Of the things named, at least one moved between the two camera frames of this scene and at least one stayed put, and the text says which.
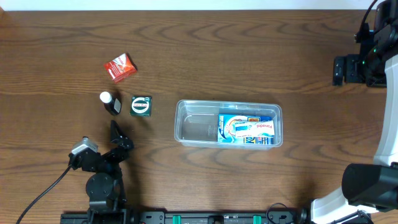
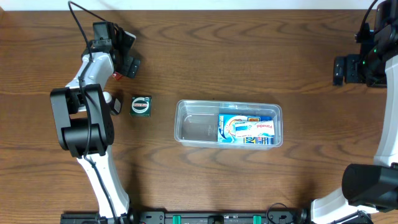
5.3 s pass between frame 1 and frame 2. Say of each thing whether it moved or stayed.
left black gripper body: moved
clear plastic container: stayed
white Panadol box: stayed
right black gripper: stayed
